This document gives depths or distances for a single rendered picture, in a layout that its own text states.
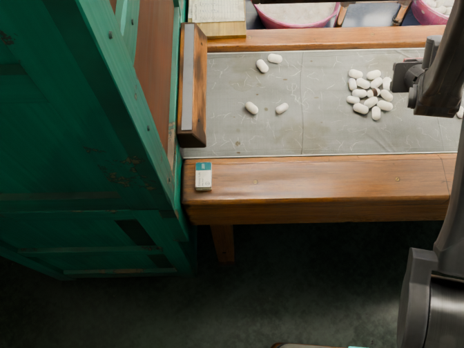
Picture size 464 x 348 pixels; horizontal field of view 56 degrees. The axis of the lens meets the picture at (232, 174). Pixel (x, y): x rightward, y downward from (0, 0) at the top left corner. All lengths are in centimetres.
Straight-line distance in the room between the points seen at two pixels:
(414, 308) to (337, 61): 84
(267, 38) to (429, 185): 53
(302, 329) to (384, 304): 32
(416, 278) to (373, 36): 87
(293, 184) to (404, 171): 25
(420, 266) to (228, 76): 80
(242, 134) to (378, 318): 96
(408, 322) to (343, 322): 128
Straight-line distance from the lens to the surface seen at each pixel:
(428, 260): 44
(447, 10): 138
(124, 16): 56
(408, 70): 101
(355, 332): 172
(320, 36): 120
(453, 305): 44
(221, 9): 122
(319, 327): 170
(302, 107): 110
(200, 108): 98
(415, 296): 44
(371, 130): 110
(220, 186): 97
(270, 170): 98
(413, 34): 126
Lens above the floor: 167
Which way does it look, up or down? 67 degrees down
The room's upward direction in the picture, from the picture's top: 3 degrees counter-clockwise
